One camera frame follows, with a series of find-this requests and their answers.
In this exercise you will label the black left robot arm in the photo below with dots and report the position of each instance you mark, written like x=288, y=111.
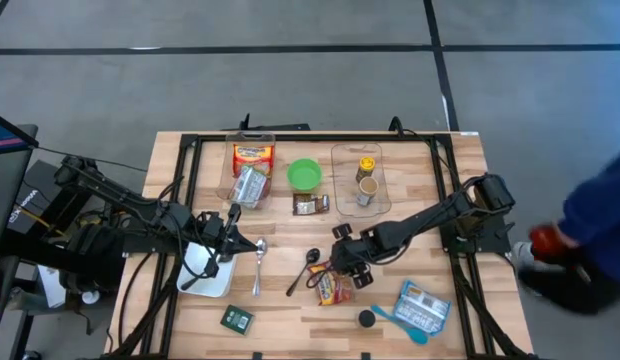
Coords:
x=120, y=195

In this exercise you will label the yellow-lid spice jar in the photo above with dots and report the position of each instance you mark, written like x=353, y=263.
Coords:
x=366, y=165

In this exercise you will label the small brown snack packet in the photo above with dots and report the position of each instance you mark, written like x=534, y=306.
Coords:
x=310, y=204

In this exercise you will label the black computer monitor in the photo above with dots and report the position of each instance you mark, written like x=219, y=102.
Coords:
x=5, y=175

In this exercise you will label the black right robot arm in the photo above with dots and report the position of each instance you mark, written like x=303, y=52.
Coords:
x=425, y=220

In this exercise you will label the green cardboard box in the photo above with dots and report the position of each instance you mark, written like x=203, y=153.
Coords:
x=237, y=319

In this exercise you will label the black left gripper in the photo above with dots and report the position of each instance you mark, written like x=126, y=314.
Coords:
x=212, y=235

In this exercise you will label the tan-lid spice jar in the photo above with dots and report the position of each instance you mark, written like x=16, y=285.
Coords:
x=368, y=187

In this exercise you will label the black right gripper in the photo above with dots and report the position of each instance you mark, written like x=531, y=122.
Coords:
x=365, y=247

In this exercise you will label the black case white lettering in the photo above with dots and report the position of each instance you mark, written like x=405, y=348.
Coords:
x=27, y=205

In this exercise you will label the red and yellow ramen packet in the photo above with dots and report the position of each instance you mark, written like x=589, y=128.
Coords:
x=330, y=292

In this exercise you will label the black-lid spice jar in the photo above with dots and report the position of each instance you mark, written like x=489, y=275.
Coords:
x=366, y=318

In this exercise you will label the teal plastic spoon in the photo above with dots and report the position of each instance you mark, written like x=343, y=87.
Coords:
x=415, y=336

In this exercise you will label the green plastic bowl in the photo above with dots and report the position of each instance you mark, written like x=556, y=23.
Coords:
x=304, y=175

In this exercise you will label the white plastic bin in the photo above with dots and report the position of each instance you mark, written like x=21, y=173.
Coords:
x=215, y=287

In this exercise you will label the red-edged ramen noodle packet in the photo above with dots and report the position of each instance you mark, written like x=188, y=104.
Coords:
x=252, y=155

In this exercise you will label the white round cap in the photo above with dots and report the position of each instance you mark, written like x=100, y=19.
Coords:
x=90, y=297

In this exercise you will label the green-edged ramen noodle packet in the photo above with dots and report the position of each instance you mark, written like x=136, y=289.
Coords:
x=247, y=187

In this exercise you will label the black mount bracket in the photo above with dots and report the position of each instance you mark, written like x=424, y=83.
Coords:
x=280, y=127

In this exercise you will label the person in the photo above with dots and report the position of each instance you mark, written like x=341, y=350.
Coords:
x=600, y=210

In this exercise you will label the blue ramen noodle packet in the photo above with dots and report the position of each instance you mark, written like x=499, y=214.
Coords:
x=420, y=307

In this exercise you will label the white paper sheet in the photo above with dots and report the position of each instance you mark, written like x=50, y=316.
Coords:
x=52, y=287

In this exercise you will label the clear plastic bin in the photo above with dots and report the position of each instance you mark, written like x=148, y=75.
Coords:
x=340, y=200
x=223, y=192

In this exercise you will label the silver metal spoon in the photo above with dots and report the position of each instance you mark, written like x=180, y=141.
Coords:
x=260, y=246

